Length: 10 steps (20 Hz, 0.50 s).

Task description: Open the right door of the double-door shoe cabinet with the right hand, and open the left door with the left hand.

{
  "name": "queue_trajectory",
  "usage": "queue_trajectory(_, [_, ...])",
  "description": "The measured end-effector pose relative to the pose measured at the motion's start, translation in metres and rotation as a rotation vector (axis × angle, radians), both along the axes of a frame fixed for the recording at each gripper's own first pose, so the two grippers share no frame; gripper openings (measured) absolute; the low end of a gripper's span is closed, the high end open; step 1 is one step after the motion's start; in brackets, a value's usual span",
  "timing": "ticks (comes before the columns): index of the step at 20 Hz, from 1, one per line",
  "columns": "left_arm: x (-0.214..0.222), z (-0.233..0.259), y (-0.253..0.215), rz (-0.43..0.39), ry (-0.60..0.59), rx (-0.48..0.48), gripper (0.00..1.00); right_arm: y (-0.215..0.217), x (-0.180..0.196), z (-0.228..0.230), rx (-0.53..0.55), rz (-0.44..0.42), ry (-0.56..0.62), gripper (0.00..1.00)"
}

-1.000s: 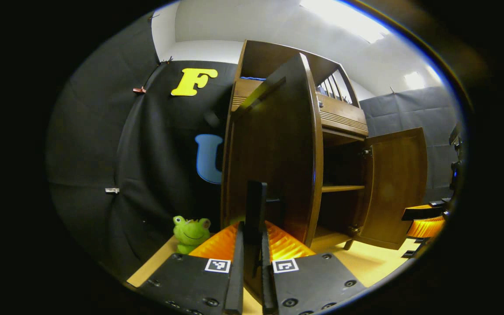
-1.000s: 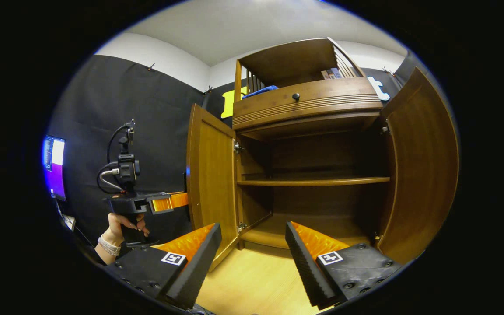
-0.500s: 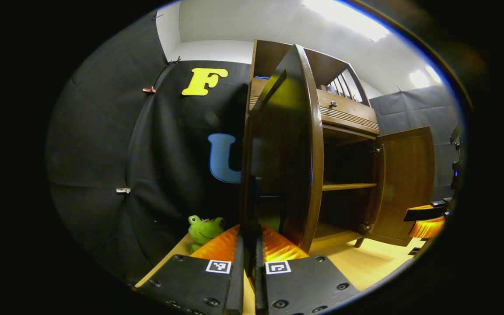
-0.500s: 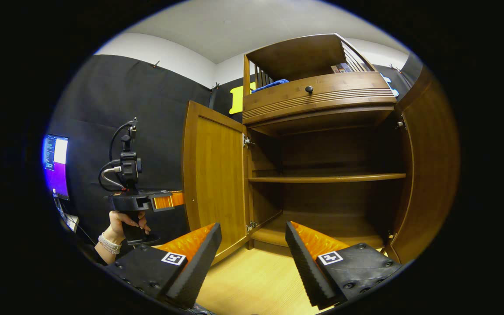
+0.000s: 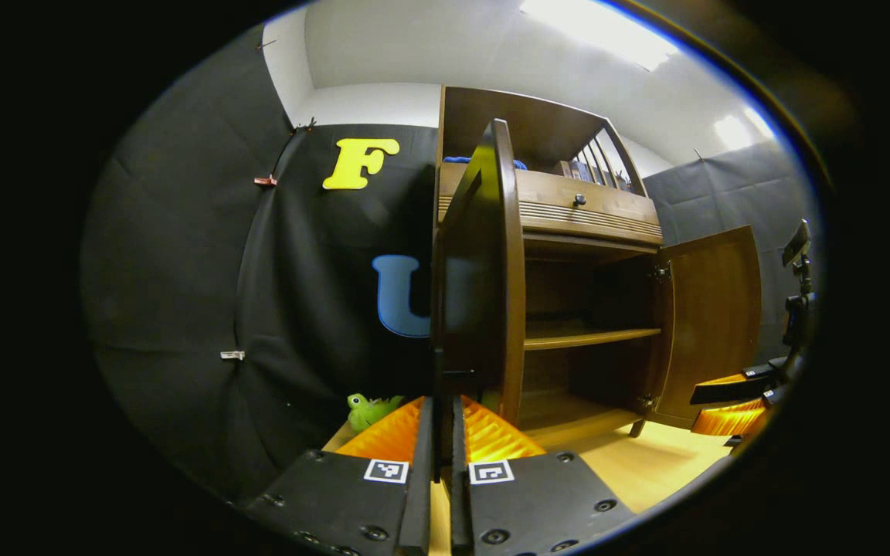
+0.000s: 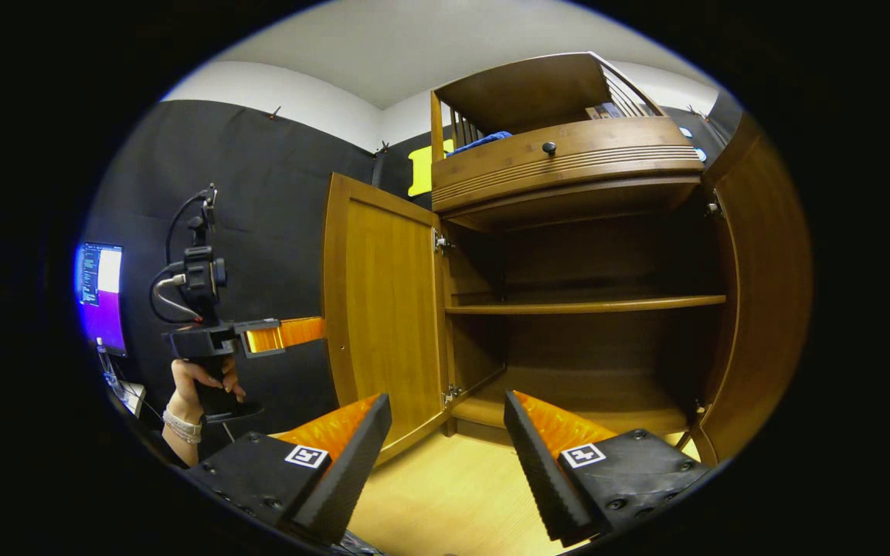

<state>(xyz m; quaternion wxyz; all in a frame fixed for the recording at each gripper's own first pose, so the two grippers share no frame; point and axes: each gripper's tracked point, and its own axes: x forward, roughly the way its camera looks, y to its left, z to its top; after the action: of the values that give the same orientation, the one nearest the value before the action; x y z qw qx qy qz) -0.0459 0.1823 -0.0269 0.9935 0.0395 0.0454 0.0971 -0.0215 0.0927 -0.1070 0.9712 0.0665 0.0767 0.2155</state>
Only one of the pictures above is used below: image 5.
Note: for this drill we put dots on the red clip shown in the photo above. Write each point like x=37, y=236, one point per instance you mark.
x=265, y=181

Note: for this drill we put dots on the green frog plush toy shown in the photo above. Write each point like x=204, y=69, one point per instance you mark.
x=371, y=409

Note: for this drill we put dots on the long ceiling light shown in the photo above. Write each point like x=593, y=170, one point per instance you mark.
x=607, y=27

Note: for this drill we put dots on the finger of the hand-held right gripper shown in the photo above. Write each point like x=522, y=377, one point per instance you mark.
x=723, y=390
x=731, y=418

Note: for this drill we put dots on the blue-grey spine book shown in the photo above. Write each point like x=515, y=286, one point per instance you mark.
x=584, y=172

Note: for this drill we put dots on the wooden cabinet drawer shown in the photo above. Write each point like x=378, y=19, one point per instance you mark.
x=607, y=212

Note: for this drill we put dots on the wooden shoe cabinet door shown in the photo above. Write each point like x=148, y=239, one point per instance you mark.
x=711, y=324
x=484, y=270

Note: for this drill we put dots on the brown spine book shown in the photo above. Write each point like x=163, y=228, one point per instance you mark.
x=565, y=170

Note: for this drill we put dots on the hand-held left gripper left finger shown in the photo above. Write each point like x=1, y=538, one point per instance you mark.
x=418, y=494

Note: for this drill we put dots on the small ceiling light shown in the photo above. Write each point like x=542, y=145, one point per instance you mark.
x=738, y=131

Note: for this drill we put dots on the silver clip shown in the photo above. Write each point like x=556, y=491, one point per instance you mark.
x=232, y=355

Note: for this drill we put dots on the black backdrop cloth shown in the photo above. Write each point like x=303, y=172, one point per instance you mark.
x=182, y=232

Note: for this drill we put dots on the wooden inner cabinet shelf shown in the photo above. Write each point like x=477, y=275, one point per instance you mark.
x=592, y=336

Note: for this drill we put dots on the blue cloth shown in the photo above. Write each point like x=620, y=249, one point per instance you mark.
x=456, y=160

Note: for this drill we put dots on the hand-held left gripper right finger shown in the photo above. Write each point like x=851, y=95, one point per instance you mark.
x=460, y=502

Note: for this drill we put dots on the wooden double-door shoe cabinet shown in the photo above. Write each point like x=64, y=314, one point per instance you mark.
x=568, y=123

